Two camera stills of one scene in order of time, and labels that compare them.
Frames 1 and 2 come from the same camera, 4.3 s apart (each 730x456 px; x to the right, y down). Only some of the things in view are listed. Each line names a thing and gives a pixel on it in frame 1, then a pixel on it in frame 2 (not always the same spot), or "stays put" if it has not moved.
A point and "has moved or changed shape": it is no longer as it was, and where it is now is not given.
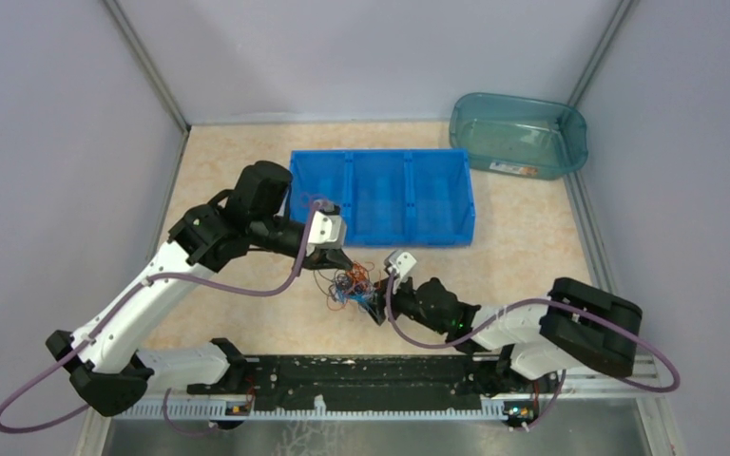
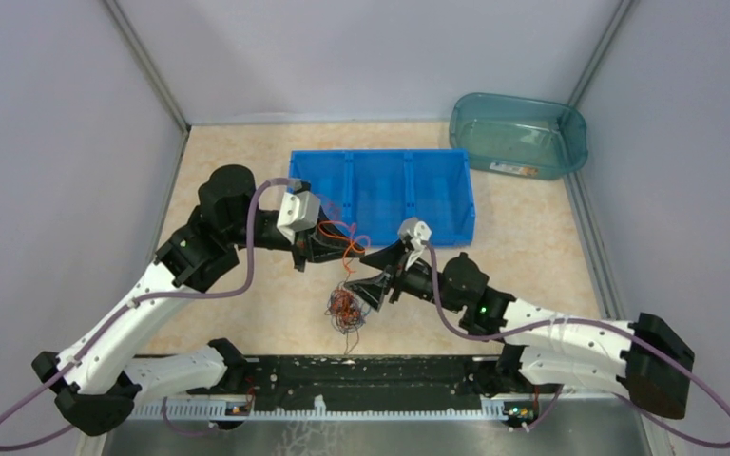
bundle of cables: [353, 285] has moved or changed shape
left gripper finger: [339, 257] -> [327, 236]
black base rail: [366, 381] stays put
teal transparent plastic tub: [529, 137] stays put
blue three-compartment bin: [393, 197] stays put
